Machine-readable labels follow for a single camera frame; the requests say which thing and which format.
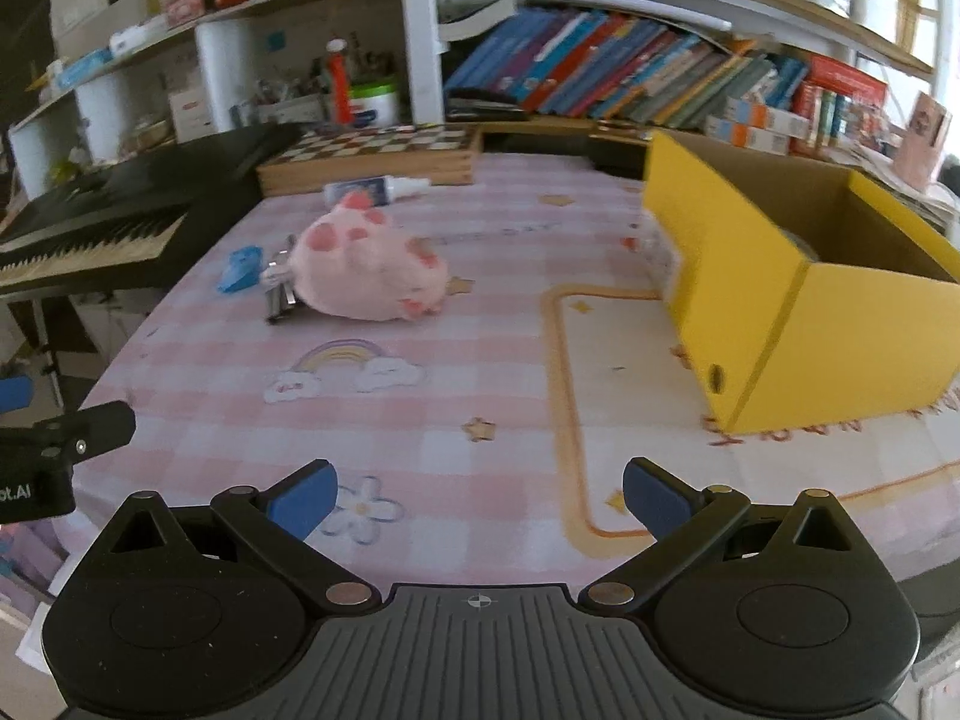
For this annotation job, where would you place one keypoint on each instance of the white box red label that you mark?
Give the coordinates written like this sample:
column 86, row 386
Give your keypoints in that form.
column 189, row 116

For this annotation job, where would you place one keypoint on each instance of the pink plush toy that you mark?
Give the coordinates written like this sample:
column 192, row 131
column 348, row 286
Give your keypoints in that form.
column 360, row 262

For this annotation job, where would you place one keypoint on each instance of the white shelf unit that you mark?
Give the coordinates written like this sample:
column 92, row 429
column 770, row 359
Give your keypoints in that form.
column 420, row 30

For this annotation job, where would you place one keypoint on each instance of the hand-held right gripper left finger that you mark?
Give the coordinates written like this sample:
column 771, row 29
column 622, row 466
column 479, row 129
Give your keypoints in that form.
column 300, row 499

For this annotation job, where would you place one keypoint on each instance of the black electronic keyboard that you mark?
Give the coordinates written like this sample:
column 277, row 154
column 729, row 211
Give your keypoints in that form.
column 112, row 217

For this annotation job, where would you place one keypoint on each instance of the pink card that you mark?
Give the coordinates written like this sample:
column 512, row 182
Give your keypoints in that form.
column 921, row 139

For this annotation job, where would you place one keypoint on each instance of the row of colourful books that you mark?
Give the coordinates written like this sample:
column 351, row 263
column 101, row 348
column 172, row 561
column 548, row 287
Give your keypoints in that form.
column 600, row 67

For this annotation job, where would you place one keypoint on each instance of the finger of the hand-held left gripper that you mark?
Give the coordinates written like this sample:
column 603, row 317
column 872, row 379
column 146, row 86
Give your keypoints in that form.
column 15, row 394
column 94, row 427

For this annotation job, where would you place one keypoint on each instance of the pink checked desktop cloth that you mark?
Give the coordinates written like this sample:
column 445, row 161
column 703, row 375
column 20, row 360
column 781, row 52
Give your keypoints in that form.
column 487, row 360

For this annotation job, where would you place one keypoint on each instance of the orange white carton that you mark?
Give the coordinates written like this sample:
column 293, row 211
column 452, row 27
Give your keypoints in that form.
column 769, row 116
column 746, row 139

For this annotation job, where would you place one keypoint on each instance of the black silver metal clip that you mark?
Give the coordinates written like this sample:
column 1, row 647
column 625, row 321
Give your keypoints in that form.
column 279, row 296

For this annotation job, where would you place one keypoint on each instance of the stack of papers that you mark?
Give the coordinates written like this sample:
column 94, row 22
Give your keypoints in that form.
column 892, row 187

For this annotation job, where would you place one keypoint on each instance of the yellow cardboard box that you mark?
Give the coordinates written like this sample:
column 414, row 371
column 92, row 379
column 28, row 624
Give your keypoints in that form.
column 750, row 277

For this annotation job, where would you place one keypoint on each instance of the red tube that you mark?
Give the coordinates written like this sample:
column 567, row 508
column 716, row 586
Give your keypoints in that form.
column 339, row 82

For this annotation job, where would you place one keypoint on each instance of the thick book with white pages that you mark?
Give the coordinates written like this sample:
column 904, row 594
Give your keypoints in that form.
column 480, row 15

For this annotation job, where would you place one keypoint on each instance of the white glue bottle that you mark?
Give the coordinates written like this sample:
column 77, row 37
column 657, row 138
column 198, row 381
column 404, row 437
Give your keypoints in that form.
column 375, row 189

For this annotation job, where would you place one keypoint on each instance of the black keyboard stand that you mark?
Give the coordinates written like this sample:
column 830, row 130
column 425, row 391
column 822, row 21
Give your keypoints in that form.
column 52, row 375

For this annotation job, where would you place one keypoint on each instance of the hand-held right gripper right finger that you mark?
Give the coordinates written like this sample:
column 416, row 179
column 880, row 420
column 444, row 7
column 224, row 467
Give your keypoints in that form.
column 652, row 499

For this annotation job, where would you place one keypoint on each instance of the small blue packet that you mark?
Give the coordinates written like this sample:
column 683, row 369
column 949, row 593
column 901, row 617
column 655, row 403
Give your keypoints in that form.
column 240, row 270

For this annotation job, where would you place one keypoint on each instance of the wooden chessboard box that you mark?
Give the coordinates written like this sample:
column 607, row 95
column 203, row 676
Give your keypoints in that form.
column 375, row 154

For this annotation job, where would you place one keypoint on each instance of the blue white tissue pack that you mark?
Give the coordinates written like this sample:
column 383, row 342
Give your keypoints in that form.
column 84, row 67

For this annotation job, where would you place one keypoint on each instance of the white jar green lid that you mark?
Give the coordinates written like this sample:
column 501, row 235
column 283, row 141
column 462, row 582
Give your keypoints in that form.
column 375, row 105

